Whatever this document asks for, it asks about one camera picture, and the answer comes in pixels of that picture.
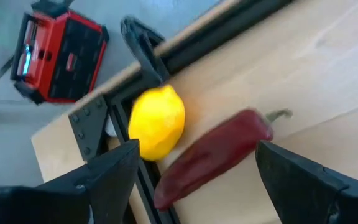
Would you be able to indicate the yellow lemon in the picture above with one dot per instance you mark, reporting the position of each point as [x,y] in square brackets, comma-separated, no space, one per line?
[157,123]

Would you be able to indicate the black aluminium table frame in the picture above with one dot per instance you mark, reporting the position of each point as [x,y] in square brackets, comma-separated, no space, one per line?
[87,130]

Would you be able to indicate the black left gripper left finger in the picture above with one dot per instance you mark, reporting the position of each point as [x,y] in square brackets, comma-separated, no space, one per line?
[110,180]

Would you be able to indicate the red and black jobsite radio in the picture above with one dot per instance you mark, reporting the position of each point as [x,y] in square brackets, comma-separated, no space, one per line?
[73,59]

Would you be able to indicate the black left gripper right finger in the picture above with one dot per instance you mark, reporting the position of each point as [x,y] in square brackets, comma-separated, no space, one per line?
[300,193]

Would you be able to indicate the dark red chili pepper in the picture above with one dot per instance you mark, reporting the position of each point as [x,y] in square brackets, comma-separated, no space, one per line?
[213,155]

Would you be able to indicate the black table clamp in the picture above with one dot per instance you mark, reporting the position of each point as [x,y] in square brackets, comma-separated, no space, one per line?
[145,53]

